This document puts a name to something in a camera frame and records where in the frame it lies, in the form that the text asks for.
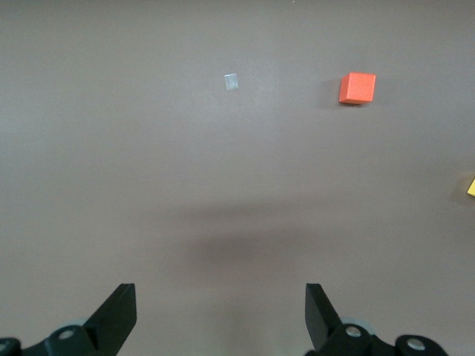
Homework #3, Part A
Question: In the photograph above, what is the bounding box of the brown table cover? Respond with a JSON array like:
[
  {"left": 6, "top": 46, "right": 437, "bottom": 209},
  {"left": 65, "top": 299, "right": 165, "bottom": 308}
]
[{"left": 0, "top": 0, "right": 475, "bottom": 356}]

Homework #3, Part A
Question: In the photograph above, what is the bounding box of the orange wooden block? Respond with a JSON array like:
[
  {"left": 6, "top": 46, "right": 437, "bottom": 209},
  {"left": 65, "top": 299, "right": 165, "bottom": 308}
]
[{"left": 338, "top": 71, "right": 377, "bottom": 106}]

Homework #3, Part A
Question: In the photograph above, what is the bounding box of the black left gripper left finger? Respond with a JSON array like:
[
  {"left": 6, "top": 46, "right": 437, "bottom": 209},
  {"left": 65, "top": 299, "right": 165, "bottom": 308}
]
[{"left": 0, "top": 283, "right": 138, "bottom": 356}]

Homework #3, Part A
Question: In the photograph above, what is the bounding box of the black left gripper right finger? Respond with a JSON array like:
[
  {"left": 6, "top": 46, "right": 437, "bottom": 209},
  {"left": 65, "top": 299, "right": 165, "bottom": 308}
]
[{"left": 305, "top": 283, "right": 452, "bottom": 356}]

